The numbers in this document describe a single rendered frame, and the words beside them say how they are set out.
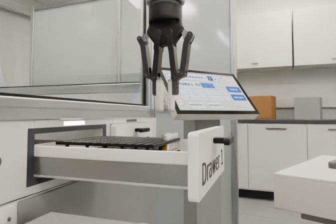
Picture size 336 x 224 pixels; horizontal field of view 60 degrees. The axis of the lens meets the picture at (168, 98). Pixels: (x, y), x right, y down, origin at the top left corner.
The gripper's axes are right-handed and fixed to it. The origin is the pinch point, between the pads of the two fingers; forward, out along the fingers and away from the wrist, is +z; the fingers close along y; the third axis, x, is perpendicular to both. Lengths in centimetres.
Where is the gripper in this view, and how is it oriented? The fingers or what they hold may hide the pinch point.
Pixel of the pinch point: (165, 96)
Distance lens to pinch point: 64.3
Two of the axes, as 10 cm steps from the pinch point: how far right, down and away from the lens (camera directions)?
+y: -9.5, 0.2, 3.2
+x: -3.2, -0.5, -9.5
